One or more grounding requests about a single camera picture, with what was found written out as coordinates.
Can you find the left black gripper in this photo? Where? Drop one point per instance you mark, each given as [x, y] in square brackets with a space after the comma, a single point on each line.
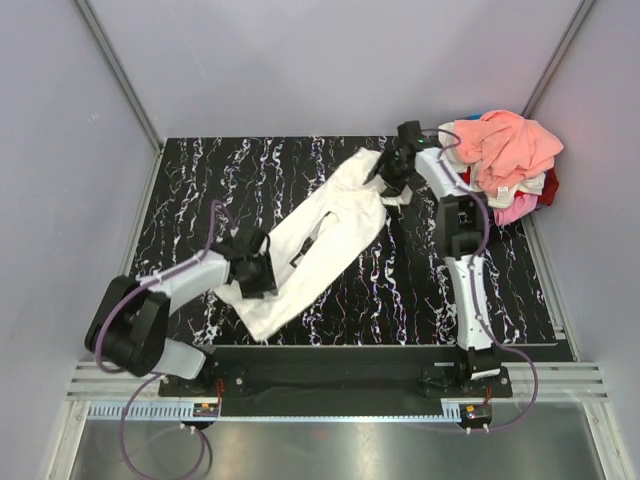
[265, 285]

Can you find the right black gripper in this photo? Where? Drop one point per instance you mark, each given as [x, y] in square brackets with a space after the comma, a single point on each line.
[393, 187]

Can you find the white t-shirt robot print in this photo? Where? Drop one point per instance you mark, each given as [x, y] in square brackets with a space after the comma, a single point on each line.
[314, 244]

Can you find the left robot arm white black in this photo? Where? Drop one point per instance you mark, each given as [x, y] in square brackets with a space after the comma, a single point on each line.
[129, 332]

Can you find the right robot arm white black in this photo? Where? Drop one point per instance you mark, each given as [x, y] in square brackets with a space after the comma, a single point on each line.
[461, 236]

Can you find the cream white t-shirt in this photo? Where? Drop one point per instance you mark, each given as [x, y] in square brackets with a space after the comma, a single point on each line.
[501, 154]

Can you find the salmon pink t-shirt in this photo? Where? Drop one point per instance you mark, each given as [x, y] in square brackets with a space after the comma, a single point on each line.
[501, 143]

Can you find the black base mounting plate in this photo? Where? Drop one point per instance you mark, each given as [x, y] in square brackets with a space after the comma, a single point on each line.
[443, 371]

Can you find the red t-shirt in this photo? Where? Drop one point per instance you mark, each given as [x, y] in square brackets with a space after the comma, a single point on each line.
[547, 192]

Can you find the aluminium front rail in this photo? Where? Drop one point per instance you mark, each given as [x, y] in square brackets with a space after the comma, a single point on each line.
[555, 381]

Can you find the right aluminium frame post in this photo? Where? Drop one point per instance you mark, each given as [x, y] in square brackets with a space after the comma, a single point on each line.
[567, 39]

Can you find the aluminium frame post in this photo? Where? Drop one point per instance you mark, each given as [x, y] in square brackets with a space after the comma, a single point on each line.
[567, 39]
[107, 50]

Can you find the left aluminium frame post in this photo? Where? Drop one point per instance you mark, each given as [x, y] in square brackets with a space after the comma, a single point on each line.
[107, 50]

